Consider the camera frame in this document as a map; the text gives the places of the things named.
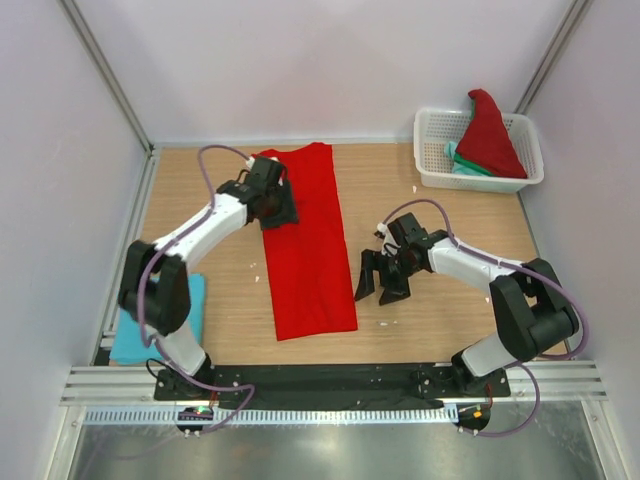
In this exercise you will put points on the white plastic basket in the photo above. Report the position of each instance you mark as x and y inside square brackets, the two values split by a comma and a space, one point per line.
[435, 128]

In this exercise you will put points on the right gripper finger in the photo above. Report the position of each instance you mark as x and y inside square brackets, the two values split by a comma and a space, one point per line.
[395, 291]
[369, 264]

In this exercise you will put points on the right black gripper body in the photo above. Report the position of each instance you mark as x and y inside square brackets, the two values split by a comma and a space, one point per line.
[397, 264]

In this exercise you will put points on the left aluminium corner post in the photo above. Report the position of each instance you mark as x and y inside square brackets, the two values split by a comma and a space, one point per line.
[93, 49]

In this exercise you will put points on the mint t shirt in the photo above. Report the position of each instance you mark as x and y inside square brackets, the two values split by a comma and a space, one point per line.
[461, 166]

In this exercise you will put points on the aluminium corner post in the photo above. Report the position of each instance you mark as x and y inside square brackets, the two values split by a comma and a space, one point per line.
[568, 26]
[93, 49]

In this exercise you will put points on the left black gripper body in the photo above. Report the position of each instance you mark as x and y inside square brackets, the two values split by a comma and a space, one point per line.
[275, 201]

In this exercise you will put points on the dark red t shirt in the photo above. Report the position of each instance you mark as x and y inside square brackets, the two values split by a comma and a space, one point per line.
[506, 160]

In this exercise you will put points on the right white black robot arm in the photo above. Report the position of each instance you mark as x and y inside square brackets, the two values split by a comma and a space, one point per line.
[532, 311]

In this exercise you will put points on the aluminium front rail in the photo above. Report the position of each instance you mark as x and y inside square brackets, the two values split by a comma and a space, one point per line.
[115, 385]

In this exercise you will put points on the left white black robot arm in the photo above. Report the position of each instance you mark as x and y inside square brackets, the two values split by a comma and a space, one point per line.
[154, 288]

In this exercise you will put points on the bright red t shirt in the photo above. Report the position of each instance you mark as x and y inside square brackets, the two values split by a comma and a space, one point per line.
[307, 262]

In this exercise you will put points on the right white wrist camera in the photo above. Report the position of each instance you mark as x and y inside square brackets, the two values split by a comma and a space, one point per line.
[383, 233]

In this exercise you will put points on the folded light blue t shirt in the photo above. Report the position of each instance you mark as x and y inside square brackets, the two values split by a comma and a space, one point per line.
[128, 349]

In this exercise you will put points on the right aluminium corner post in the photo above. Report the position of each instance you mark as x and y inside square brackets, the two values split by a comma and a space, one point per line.
[568, 26]

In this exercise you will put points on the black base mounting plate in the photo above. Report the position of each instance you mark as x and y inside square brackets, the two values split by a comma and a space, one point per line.
[351, 387]

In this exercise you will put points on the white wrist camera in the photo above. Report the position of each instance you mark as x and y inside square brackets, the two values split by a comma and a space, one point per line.
[383, 233]
[260, 161]

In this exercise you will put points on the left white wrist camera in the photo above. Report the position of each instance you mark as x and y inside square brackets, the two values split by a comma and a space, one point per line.
[260, 161]

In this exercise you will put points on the white slotted cable duct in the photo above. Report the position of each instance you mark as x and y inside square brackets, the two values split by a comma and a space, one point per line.
[200, 415]

